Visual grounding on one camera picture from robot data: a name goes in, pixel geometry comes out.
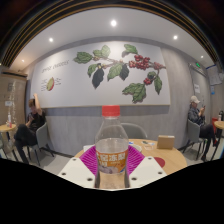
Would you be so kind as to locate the recessed ceiling lights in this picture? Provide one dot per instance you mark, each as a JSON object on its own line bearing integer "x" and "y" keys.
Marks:
{"x": 113, "y": 22}

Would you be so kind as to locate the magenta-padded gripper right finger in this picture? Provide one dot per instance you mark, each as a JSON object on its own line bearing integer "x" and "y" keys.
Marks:
{"x": 148, "y": 171}

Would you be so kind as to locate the black thermos flask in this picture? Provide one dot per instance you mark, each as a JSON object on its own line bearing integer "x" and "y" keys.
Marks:
{"x": 220, "y": 115}

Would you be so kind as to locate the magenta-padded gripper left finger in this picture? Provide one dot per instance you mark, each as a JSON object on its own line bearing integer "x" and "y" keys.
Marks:
{"x": 78, "y": 171}

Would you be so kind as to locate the green exit sign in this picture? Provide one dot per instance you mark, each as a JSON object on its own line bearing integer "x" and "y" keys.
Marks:
{"x": 198, "y": 64}

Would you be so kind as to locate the small clear bottle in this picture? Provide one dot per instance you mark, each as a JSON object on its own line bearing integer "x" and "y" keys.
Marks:
{"x": 9, "y": 120}

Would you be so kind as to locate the brown cardboard box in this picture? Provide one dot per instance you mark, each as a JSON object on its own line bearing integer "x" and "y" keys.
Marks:
{"x": 165, "y": 142}

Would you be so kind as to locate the small round wooden table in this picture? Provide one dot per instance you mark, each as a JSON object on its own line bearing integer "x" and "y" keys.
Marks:
{"x": 220, "y": 125}
{"x": 6, "y": 128}

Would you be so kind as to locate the wall notice board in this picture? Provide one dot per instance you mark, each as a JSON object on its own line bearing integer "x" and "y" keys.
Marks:
{"x": 214, "y": 75}

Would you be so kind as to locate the coffee plant wall mural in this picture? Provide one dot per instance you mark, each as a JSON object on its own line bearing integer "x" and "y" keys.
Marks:
{"x": 66, "y": 86}

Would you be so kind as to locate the person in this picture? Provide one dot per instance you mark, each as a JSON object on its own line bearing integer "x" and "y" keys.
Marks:
{"x": 196, "y": 118}
{"x": 31, "y": 125}

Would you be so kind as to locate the flat round red coaster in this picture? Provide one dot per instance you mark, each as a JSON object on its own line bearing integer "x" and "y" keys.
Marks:
{"x": 160, "y": 162}

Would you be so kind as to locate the clear red-capped drink bottle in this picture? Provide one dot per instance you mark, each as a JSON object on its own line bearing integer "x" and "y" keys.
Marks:
{"x": 111, "y": 150}

